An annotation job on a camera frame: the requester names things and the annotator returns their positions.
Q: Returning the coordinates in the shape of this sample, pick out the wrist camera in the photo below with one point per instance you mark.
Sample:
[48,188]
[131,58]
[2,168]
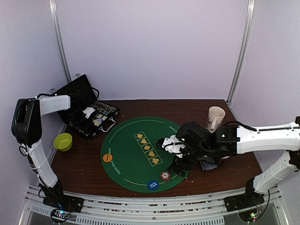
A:
[171,145]
[88,112]

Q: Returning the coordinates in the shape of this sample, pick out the grey card deck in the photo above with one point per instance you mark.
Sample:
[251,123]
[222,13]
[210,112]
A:
[207,166]

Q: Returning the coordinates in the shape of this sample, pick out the red poker chip stack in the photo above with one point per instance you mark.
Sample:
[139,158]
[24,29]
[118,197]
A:
[165,176]

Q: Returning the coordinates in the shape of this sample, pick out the orange big blind button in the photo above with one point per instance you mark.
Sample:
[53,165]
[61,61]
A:
[107,158]

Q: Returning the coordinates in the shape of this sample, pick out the lime green bowl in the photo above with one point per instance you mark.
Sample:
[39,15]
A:
[63,142]

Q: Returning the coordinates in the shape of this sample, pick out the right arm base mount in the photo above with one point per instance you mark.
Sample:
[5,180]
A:
[243,201]

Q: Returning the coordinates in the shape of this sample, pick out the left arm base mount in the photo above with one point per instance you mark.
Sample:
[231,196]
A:
[67,203]

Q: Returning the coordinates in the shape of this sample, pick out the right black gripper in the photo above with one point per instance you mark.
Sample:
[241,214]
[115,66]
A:
[180,166]

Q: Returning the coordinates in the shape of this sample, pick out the cream mug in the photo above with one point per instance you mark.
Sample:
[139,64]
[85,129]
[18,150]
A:
[215,117]

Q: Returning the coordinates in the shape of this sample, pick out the round green poker mat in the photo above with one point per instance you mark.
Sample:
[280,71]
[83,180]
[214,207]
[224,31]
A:
[136,159]

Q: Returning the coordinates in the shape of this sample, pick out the right aluminium frame post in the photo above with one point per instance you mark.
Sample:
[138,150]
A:
[243,51]

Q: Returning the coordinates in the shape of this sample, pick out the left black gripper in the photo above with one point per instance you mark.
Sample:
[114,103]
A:
[83,125]

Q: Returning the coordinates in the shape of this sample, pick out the back poker chip row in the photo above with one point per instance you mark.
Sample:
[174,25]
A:
[105,109]

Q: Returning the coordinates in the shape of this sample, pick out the blue Texas Hold'em card deck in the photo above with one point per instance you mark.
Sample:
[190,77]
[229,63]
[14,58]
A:
[99,120]

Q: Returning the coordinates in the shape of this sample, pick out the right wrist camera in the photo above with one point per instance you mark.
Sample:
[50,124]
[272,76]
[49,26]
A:
[171,145]

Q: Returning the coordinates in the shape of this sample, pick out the blue small blind button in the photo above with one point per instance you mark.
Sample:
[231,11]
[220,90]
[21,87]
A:
[153,185]

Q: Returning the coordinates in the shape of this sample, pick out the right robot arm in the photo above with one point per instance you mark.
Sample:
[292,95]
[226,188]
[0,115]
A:
[194,143]

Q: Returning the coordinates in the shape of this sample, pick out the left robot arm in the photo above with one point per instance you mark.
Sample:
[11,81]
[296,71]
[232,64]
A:
[27,129]

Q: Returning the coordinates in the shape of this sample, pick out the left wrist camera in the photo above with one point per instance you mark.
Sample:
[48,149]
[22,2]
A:
[88,112]

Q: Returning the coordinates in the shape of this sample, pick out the black poker chip case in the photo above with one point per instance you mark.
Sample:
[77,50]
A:
[83,95]

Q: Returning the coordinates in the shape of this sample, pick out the front aluminium rail frame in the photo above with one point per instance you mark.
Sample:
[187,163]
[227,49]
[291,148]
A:
[206,209]

